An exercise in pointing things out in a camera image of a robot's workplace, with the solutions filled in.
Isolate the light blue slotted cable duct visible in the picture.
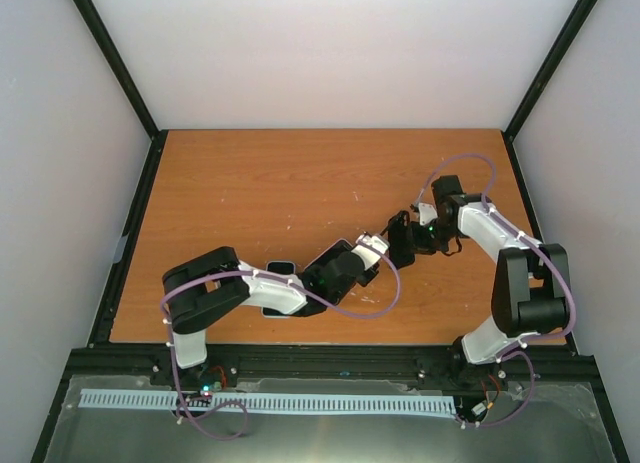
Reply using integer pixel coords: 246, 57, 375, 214
78, 389, 456, 419

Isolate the phone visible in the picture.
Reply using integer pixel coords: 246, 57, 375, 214
261, 260, 296, 318
303, 238, 353, 273

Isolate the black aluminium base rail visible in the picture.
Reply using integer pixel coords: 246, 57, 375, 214
63, 344, 603, 395

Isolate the left black frame post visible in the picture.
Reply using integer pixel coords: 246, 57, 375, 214
63, 0, 169, 144

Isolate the phone in blue case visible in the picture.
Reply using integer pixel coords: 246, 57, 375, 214
261, 260, 296, 318

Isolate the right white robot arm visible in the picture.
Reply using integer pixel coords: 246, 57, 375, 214
404, 175, 575, 365

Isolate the grey metal front plate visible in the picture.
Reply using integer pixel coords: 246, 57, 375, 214
38, 377, 627, 462

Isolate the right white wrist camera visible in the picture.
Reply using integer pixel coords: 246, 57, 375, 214
416, 202, 438, 227

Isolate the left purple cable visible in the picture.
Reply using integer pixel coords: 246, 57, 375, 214
159, 255, 404, 439

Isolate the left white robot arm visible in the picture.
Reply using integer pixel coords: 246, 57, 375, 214
161, 233, 390, 386

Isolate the black phone case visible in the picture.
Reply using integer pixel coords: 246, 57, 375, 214
384, 210, 415, 269

